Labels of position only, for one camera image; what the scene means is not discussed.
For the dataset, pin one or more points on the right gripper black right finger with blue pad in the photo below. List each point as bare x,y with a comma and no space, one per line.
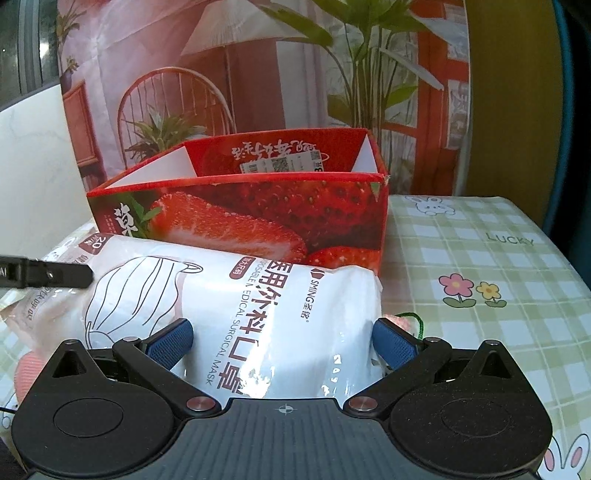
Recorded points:
414,364

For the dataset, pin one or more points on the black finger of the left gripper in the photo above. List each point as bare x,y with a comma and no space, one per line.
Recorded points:
22,273

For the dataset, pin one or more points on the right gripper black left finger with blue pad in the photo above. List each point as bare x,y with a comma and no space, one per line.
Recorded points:
149,362

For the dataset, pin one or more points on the white surgical mask package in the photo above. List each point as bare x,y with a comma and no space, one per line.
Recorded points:
261,328

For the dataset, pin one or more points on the printed room backdrop cloth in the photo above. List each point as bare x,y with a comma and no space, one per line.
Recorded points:
139,76

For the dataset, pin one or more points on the pink knitted strawberry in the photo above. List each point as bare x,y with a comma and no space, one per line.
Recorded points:
406,322

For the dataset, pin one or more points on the pink knitted item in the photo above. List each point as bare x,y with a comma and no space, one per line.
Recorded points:
27,370

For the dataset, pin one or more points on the green checkered tablecloth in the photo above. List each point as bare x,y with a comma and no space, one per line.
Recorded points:
474,268

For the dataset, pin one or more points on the red strawberry cardboard box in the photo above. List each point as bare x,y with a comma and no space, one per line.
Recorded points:
314,196

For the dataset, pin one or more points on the olive yellow curtain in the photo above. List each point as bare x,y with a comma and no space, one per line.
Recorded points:
517,99

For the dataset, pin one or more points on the dark window frame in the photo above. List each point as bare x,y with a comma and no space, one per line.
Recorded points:
28,45

